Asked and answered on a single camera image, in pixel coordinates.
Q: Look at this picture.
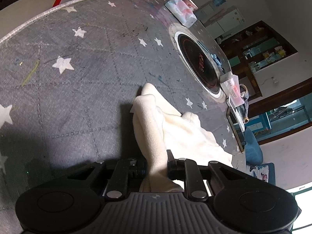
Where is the cream white garment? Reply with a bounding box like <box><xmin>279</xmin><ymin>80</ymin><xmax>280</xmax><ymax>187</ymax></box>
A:
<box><xmin>131</xmin><ymin>83</ymin><xmax>232</xmax><ymax>193</ymax></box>

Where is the blue sofa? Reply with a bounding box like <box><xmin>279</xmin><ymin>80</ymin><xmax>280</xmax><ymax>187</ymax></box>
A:
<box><xmin>244</xmin><ymin>128</ymin><xmax>276</xmax><ymax>185</ymax></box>

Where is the patterned cushion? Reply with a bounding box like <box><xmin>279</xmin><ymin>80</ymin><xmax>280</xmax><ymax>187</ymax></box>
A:
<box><xmin>246</xmin><ymin>165</ymin><xmax>269</xmax><ymax>183</ymax></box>

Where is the blue crumpled clothing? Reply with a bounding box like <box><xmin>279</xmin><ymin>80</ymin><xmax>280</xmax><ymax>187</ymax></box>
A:
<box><xmin>239</xmin><ymin>83</ymin><xmax>249</xmax><ymax>124</ymax></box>

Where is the pink white tissue box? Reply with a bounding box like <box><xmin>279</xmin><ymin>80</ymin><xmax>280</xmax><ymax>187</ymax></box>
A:
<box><xmin>220</xmin><ymin>71</ymin><xmax>244</xmax><ymax>107</ymax></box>

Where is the round black induction cooktop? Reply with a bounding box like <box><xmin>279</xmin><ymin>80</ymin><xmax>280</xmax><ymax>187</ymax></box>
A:
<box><xmin>168</xmin><ymin>23</ymin><xmax>231</xmax><ymax>103</ymax></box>

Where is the blue small clip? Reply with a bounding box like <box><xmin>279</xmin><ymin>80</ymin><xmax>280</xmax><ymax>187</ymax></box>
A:
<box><xmin>197</xmin><ymin>41</ymin><xmax>225</xmax><ymax>73</ymax></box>

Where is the dark wooden side table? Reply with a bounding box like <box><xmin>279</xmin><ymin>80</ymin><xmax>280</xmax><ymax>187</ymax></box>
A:
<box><xmin>215</xmin><ymin>36</ymin><xmax>264</xmax><ymax>103</ymax></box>

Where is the water dispenser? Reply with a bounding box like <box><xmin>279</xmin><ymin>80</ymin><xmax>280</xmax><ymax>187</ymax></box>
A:
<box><xmin>195</xmin><ymin>0</ymin><xmax>226</xmax><ymax>21</ymax></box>

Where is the white refrigerator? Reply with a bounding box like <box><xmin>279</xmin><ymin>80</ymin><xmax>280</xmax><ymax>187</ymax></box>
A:
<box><xmin>204</xmin><ymin>6</ymin><xmax>245</xmax><ymax>39</ymax></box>

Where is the soft tissue pack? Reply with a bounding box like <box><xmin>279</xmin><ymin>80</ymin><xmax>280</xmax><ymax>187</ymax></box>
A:
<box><xmin>165</xmin><ymin>0</ymin><xmax>197</xmax><ymax>28</ymax></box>

